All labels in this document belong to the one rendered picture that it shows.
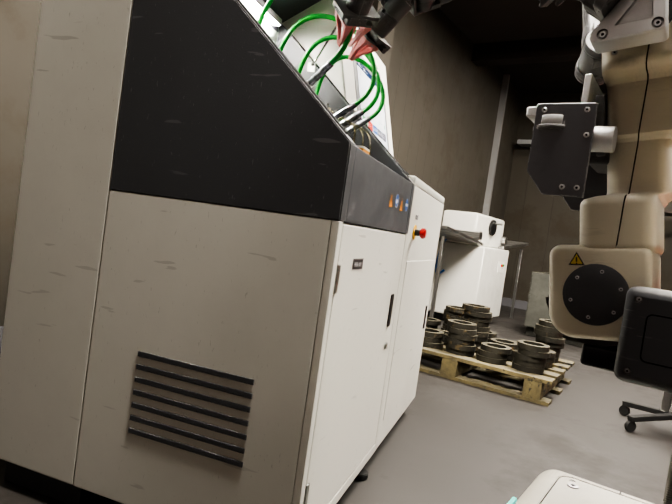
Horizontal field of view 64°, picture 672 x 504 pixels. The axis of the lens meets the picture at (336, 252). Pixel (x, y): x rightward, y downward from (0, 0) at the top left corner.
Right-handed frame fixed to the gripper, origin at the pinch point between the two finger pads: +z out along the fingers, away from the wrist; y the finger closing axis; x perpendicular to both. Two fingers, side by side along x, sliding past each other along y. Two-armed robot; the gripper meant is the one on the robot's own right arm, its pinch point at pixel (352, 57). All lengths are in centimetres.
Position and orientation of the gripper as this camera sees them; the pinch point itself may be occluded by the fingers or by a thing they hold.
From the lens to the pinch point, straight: 154.8
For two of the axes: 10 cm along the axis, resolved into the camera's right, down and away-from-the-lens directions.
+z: -6.7, 6.0, 4.3
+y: -4.8, -8.0, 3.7
